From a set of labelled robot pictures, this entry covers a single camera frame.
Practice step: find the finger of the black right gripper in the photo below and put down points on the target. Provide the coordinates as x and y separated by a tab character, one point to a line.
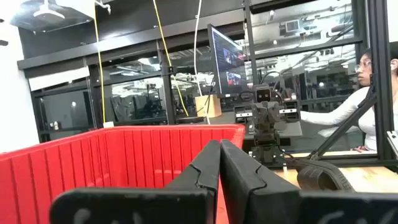
273	115
259	115

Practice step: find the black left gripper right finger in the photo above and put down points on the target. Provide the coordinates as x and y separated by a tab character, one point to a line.
248	199

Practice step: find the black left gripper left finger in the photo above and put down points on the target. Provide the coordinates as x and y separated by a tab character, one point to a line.
186	202

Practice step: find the black slide sandal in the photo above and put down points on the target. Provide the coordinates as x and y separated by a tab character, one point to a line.
323	177

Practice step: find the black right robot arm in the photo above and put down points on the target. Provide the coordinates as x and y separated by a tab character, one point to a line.
264	149

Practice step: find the red plastic bin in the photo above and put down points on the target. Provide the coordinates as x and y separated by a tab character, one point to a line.
109	155

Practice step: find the person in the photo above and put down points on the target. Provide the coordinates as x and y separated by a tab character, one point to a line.
339	112

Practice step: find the cardboard box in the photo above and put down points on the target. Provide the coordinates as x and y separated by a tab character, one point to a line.
207	106

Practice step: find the computer monitor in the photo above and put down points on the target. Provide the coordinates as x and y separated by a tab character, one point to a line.
230	62

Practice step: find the white ceiling fixture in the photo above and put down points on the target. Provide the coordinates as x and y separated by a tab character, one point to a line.
48	12

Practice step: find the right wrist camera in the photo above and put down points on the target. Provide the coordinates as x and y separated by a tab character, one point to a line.
263	94

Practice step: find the black aluminium rig frame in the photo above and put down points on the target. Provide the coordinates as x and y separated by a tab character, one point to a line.
381	93

